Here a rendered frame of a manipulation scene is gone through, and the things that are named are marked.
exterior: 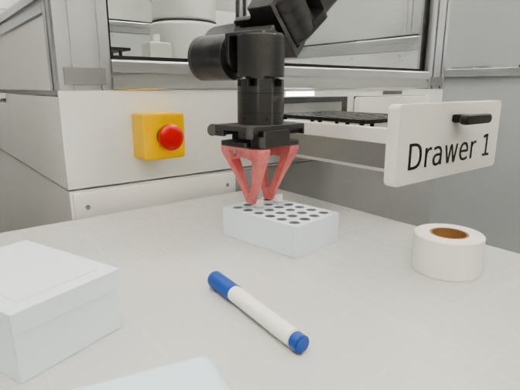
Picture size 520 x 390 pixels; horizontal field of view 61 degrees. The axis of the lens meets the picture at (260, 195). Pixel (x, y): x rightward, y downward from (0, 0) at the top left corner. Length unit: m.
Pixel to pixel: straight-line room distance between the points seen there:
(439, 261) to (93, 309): 0.32
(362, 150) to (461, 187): 1.92
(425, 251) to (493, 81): 2.02
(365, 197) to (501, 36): 1.50
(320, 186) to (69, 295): 0.74
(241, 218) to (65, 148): 0.29
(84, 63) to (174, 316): 0.43
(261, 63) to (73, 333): 0.34
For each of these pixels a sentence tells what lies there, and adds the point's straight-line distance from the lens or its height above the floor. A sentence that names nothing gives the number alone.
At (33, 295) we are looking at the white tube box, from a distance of 0.34.
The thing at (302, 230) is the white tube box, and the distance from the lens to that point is 0.50.
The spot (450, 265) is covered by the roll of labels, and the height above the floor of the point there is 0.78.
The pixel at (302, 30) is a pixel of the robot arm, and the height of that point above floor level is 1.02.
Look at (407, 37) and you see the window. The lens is 1.25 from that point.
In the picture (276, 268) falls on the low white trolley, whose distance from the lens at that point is 0.48.
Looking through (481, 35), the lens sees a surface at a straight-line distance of 2.51.
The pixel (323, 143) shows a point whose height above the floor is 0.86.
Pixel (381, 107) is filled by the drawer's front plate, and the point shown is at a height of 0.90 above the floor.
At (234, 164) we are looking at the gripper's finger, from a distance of 0.55.
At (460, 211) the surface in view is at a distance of 2.59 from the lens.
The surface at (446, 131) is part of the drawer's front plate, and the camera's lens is 0.71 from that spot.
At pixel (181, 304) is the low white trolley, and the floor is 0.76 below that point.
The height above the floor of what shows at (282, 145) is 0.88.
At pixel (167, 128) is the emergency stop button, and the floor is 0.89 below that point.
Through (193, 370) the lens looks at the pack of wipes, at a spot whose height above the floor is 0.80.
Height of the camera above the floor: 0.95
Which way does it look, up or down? 14 degrees down
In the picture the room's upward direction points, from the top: straight up
